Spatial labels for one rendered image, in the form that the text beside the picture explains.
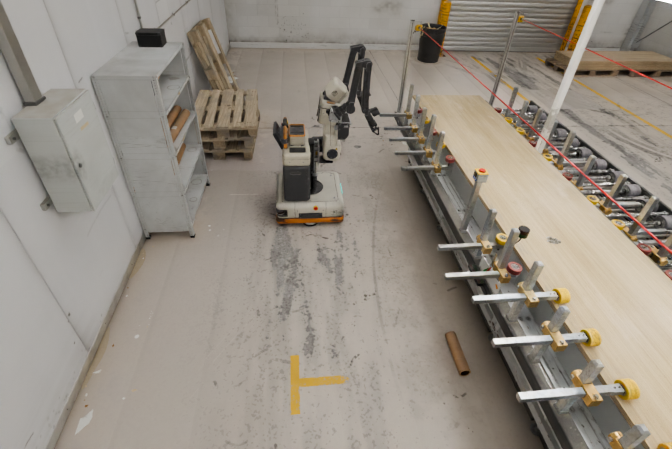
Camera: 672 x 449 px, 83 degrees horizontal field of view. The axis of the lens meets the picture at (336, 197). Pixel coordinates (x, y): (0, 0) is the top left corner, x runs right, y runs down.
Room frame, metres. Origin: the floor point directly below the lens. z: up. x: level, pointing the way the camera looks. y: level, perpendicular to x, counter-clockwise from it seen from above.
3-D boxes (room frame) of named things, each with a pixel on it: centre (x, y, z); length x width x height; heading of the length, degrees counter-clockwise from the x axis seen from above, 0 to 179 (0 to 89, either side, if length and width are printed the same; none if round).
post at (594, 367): (0.88, -1.11, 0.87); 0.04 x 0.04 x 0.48; 7
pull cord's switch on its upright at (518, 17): (4.31, -1.78, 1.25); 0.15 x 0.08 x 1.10; 7
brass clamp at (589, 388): (0.86, -1.11, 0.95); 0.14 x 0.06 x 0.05; 7
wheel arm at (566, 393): (0.84, -1.05, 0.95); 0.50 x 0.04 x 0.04; 97
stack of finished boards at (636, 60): (8.63, -5.92, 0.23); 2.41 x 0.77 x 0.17; 99
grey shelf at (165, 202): (3.07, 1.60, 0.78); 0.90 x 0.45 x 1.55; 7
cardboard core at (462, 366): (1.56, -0.93, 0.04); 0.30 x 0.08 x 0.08; 7
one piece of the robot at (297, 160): (3.18, 0.37, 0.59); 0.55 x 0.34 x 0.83; 7
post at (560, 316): (1.13, -1.07, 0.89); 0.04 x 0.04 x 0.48; 7
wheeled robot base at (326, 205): (3.19, 0.28, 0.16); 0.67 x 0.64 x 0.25; 97
